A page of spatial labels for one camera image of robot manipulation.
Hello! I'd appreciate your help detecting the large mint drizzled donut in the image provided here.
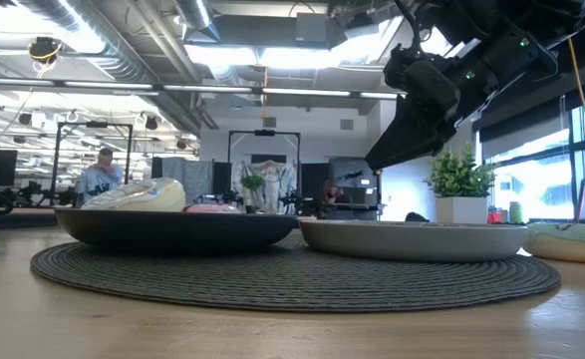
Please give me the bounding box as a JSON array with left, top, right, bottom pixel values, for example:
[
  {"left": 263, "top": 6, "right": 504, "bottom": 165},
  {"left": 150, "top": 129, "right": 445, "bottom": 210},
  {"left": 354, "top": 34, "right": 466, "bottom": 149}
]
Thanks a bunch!
[{"left": 522, "top": 221, "right": 585, "bottom": 265}]

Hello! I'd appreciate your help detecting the large cream drizzled donut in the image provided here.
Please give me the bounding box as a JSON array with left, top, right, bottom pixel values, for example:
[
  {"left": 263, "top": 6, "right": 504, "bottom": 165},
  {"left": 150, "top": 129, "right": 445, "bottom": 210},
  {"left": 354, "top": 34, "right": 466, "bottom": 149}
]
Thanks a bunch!
[{"left": 81, "top": 178, "right": 187, "bottom": 212}]

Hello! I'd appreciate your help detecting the person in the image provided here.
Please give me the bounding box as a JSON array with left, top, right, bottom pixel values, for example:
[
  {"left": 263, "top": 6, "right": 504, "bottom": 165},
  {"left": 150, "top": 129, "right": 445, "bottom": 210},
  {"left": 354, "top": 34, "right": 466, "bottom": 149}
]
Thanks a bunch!
[{"left": 77, "top": 147, "right": 126, "bottom": 208}]

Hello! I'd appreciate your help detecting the hanging white cloth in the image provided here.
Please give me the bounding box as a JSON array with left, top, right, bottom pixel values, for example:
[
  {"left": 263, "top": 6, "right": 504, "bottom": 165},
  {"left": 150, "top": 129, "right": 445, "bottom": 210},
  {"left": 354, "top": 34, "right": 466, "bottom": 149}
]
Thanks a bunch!
[{"left": 231, "top": 160, "right": 298, "bottom": 213}]

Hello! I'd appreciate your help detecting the round grey woven placemat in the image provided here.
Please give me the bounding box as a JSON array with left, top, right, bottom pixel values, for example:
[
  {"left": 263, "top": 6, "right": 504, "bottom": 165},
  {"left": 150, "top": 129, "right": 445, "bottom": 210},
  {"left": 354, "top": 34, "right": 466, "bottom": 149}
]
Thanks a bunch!
[{"left": 29, "top": 233, "right": 562, "bottom": 314}]

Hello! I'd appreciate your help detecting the grey plate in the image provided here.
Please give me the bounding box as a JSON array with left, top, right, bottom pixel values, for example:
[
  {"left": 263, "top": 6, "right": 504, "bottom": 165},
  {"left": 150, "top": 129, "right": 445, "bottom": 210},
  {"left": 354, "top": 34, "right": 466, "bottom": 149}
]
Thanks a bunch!
[{"left": 299, "top": 219, "right": 529, "bottom": 263}]

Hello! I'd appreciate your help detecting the grey display screen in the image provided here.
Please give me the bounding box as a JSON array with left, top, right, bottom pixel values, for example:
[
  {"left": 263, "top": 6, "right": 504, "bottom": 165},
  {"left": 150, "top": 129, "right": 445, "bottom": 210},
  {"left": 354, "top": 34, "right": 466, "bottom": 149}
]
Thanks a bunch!
[{"left": 329, "top": 158, "right": 379, "bottom": 220}]

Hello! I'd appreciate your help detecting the black rig frame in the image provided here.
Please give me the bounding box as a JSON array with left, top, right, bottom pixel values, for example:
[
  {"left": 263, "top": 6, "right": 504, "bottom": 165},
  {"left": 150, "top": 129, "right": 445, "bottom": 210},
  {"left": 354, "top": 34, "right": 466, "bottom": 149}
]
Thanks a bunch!
[
  {"left": 50, "top": 121, "right": 134, "bottom": 205},
  {"left": 227, "top": 129, "right": 302, "bottom": 210}
]

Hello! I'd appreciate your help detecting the large window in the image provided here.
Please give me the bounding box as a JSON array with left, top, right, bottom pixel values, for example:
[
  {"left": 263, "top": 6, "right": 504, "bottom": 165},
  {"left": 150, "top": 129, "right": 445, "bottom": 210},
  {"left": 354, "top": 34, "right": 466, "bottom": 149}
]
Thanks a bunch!
[{"left": 480, "top": 94, "right": 585, "bottom": 223}]

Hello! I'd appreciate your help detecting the silver ventilation duct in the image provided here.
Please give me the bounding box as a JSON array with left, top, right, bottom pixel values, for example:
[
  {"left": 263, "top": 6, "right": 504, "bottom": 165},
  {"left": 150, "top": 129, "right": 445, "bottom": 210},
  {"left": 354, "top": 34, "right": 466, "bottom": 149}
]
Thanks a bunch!
[{"left": 2, "top": 0, "right": 203, "bottom": 136}]

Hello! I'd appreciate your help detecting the linear ceiling light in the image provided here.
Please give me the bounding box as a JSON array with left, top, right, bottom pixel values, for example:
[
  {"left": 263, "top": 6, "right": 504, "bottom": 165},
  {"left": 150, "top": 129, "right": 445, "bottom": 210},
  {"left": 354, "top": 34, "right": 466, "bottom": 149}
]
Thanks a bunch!
[{"left": 0, "top": 78, "right": 408, "bottom": 100}]

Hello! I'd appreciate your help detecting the potted plant white pot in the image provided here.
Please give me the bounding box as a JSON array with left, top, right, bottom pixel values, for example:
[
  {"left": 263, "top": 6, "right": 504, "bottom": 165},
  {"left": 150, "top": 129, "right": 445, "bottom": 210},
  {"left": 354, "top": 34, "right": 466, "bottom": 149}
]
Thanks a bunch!
[{"left": 424, "top": 144, "right": 497, "bottom": 225}]

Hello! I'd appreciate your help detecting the large pink donut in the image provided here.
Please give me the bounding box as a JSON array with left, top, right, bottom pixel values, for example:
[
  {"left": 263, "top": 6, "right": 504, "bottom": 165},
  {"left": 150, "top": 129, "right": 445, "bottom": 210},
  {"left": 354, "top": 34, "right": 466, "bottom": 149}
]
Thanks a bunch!
[{"left": 182, "top": 202, "right": 242, "bottom": 214}]

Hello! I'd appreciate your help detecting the black plate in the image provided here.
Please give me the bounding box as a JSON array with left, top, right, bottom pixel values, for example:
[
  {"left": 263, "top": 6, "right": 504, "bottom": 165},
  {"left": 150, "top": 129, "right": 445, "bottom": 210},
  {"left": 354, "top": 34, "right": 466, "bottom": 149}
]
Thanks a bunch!
[{"left": 54, "top": 207, "right": 300, "bottom": 251}]

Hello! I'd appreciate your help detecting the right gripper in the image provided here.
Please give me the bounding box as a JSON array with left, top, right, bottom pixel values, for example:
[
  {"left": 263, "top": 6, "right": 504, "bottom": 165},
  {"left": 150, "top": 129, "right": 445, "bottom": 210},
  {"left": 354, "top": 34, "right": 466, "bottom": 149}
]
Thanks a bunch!
[{"left": 365, "top": 43, "right": 502, "bottom": 171}]

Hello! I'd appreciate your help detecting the small background potted plant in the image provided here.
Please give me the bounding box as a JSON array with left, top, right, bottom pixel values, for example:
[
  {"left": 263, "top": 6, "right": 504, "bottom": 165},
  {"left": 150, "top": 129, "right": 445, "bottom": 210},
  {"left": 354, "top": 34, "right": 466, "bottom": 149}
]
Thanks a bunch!
[{"left": 240, "top": 174, "right": 266, "bottom": 214}]

